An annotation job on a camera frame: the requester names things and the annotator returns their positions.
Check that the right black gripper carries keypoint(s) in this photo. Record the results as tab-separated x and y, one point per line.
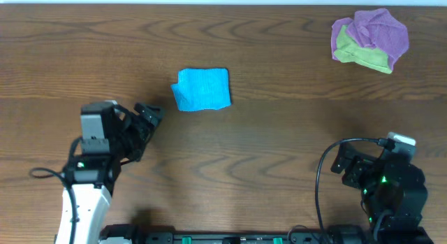
360	165

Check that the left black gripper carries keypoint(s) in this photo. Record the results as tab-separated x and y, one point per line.
138	128

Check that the blue microfiber cloth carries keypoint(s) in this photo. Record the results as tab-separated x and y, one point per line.
202	89

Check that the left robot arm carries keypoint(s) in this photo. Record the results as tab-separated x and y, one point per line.
89	182

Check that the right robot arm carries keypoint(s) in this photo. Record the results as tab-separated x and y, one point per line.
393	191

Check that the green microfiber cloth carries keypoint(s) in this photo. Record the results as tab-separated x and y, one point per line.
347	50

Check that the purple microfiber cloth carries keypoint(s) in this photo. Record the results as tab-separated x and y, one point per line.
374	29

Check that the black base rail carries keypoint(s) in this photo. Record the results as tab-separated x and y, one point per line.
126	233

